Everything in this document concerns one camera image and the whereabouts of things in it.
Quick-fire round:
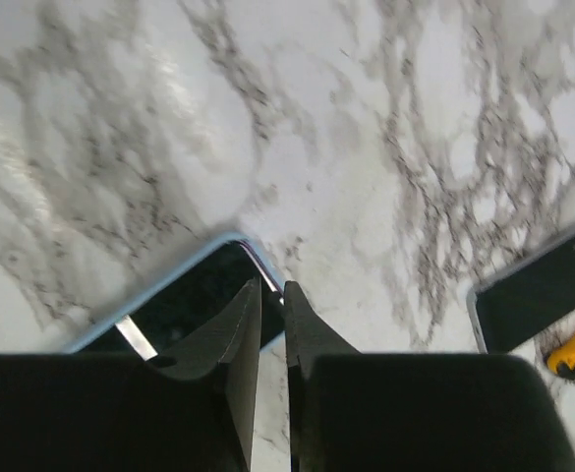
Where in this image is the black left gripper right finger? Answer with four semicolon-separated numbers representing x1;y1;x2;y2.
284;281;575;471

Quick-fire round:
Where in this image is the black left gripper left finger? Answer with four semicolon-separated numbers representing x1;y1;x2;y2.
0;280;261;471

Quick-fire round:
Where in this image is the blue cased phone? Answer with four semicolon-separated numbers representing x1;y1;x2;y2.
65;233;284;360

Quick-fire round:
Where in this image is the black smartphone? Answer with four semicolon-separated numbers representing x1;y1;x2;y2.
467;222;575;354

